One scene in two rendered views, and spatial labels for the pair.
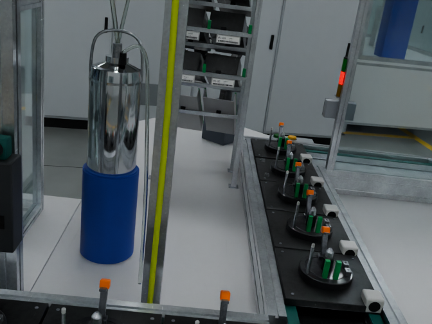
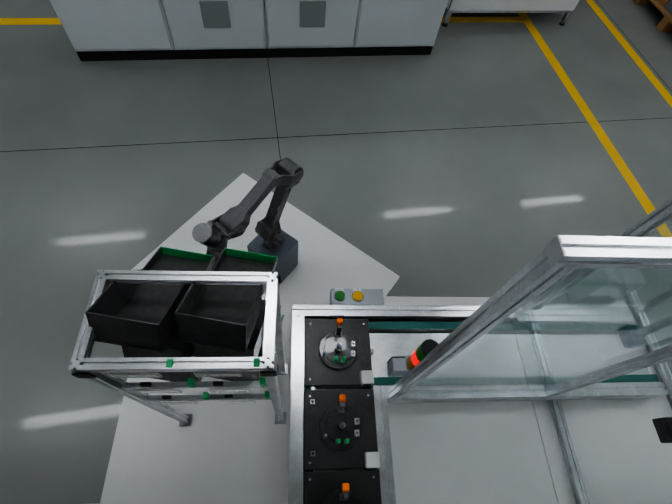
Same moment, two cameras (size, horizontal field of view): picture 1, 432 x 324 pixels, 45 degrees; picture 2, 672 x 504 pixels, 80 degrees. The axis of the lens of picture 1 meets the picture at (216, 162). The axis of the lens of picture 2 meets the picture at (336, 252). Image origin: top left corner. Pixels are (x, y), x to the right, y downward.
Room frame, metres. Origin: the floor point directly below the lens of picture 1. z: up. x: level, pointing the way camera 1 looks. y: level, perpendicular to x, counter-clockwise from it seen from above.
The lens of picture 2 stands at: (1.78, -0.14, 2.39)
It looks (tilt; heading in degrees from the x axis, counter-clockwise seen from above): 60 degrees down; 352
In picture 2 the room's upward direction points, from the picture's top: 11 degrees clockwise
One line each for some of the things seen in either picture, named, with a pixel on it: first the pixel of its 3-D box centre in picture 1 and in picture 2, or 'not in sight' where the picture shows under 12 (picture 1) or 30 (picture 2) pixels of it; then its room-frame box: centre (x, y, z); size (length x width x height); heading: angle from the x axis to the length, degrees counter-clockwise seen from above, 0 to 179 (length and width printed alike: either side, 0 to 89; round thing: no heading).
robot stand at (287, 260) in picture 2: (222, 120); (274, 255); (2.56, -0.01, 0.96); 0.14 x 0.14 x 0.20; 55
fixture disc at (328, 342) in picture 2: (280, 147); (338, 349); (2.18, -0.27, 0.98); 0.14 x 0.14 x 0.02
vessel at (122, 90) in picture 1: (114, 101); not in sight; (1.35, 0.29, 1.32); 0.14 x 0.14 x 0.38
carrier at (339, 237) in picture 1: (311, 218); not in sight; (1.44, -0.31, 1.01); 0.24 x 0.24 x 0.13; 3
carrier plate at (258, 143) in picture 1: (279, 151); (337, 351); (2.18, -0.27, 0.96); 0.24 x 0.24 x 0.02; 3
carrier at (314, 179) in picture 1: (289, 161); (341, 426); (1.92, -0.28, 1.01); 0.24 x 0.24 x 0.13; 3
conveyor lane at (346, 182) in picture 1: (345, 171); (415, 360); (2.17, -0.57, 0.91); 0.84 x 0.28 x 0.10; 93
